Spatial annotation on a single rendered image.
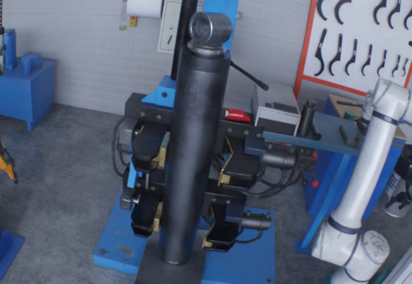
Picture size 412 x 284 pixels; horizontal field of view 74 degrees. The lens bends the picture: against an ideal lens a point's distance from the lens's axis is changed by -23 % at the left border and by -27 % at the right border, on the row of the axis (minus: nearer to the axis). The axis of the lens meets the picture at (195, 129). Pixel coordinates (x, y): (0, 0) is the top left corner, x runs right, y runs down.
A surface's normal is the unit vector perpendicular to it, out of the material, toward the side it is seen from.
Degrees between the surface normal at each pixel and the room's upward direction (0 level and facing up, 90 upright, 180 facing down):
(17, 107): 90
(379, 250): 10
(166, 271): 0
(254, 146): 0
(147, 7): 101
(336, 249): 72
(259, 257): 0
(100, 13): 90
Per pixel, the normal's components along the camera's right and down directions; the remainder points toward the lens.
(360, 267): -0.47, 0.38
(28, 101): -0.12, 0.47
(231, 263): 0.14, -0.87
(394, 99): -0.41, 0.09
